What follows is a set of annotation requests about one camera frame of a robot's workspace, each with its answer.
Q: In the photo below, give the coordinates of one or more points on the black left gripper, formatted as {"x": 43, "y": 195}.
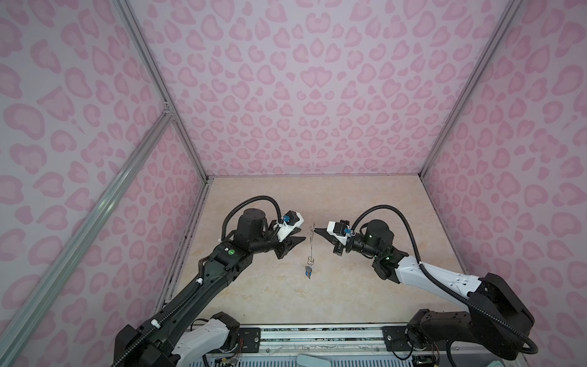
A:
{"x": 280, "y": 245}

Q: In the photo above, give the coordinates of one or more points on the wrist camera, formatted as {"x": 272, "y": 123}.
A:
{"x": 341, "y": 228}
{"x": 290, "y": 224}

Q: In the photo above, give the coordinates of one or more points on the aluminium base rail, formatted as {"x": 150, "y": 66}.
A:
{"x": 344, "y": 345}

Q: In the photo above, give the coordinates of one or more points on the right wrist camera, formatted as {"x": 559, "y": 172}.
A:
{"x": 341, "y": 228}

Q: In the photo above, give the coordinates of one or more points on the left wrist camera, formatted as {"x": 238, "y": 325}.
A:
{"x": 290, "y": 224}

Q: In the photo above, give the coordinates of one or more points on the diagonal aluminium frame bar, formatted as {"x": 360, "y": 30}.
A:
{"x": 33, "y": 311}

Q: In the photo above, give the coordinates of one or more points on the blue key tag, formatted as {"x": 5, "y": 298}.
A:
{"x": 308, "y": 272}

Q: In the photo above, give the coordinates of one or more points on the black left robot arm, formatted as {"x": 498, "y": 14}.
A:
{"x": 165, "y": 338}

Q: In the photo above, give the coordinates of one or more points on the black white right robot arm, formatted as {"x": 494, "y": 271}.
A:
{"x": 491, "y": 314}

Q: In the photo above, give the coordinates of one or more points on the silver perforated metal ring disc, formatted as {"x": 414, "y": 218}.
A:
{"x": 310, "y": 234}

